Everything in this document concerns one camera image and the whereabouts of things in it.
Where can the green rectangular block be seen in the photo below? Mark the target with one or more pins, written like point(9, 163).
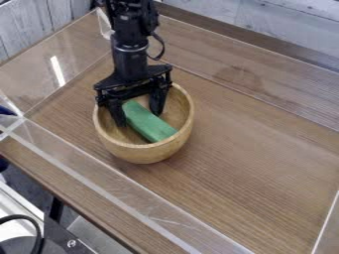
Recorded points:
point(145, 123)

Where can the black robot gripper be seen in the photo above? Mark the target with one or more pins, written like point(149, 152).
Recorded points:
point(133, 78)

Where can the blue object at left edge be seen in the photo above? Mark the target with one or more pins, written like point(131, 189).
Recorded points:
point(5, 111)

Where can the clear acrylic tray enclosure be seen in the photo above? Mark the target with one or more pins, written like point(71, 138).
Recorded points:
point(241, 183)

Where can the brown wooden bowl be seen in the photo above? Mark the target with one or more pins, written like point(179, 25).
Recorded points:
point(125, 144)

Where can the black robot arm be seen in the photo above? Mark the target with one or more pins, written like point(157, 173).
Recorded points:
point(135, 43)

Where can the grey metal bracket with screw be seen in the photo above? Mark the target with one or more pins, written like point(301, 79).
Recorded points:
point(60, 242)

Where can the black table leg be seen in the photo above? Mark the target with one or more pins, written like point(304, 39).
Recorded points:
point(56, 210)

